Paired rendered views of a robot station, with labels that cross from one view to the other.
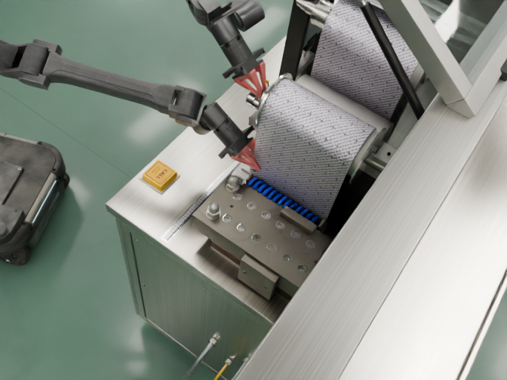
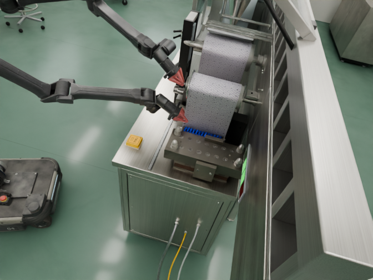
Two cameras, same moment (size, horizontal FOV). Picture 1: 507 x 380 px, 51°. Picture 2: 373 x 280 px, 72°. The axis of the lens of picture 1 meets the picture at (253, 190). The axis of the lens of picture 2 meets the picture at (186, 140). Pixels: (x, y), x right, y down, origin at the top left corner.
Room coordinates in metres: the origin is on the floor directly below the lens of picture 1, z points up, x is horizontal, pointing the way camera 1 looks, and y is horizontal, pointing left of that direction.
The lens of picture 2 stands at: (-0.14, 0.32, 1.97)
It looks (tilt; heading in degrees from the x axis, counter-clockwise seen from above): 46 degrees down; 340
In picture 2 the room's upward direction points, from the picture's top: 11 degrees clockwise
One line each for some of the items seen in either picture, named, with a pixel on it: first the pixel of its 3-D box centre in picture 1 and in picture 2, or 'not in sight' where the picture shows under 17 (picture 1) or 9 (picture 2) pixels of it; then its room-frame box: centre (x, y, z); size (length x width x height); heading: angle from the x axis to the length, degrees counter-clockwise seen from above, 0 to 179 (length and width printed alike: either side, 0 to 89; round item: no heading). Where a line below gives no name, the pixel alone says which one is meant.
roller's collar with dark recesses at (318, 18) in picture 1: (327, 16); (200, 45); (1.11, -0.10, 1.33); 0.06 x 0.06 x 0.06; 64
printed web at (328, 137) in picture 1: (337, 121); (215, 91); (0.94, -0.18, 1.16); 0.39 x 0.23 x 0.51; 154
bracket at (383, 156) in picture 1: (390, 157); (252, 94); (0.75, -0.28, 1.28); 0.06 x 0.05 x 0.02; 64
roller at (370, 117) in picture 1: (336, 119); not in sight; (0.93, -0.17, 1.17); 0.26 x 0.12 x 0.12; 64
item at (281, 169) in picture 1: (293, 178); (206, 120); (0.77, -0.09, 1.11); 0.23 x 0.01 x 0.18; 64
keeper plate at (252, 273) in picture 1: (256, 278); (203, 171); (0.55, -0.05, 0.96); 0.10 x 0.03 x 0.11; 64
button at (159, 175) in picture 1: (159, 175); (134, 141); (0.83, 0.27, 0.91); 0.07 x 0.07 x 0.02; 64
